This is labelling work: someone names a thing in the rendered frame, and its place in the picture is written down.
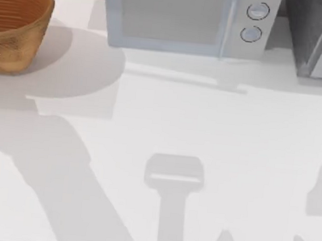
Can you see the pale blue microwave door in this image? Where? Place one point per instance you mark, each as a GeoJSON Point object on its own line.
{"type": "Point", "coordinates": [171, 16]}

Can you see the round microwave knob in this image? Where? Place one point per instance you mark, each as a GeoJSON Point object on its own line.
{"type": "Point", "coordinates": [258, 11]}
{"type": "Point", "coordinates": [251, 34]}

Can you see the pale microwave oven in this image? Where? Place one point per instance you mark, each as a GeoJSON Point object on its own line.
{"type": "Point", "coordinates": [269, 28]}

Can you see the grey cabinet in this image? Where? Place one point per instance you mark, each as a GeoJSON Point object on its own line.
{"type": "Point", "coordinates": [306, 34]}

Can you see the brown woven basket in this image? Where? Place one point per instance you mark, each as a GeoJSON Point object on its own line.
{"type": "Point", "coordinates": [14, 24]}

